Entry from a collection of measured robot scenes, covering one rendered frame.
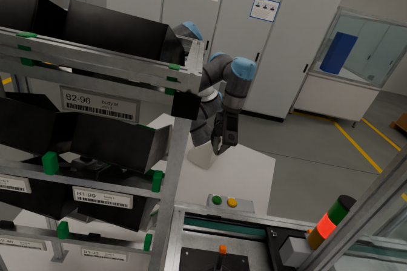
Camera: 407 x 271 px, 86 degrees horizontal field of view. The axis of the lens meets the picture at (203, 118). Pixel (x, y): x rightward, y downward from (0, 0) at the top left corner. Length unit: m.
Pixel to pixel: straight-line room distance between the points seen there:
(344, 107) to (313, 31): 1.95
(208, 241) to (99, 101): 0.79
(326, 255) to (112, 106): 0.56
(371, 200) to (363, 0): 8.86
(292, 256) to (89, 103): 0.59
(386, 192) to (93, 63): 0.50
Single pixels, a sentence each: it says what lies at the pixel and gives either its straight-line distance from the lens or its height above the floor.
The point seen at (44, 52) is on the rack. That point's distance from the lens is 0.28.
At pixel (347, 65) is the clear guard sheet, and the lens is 4.77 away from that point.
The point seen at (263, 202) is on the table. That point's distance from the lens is 1.27.
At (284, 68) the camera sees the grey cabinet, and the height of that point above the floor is 0.98.
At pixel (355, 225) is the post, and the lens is 0.57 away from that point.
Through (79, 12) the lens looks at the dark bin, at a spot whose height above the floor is 1.68.
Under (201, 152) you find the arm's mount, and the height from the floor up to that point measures 0.96.
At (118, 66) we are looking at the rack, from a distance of 0.25.
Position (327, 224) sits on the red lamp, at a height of 1.35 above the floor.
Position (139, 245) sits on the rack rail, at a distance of 0.48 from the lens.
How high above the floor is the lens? 1.73
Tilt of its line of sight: 30 degrees down
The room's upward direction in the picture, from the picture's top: 14 degrees clockwise
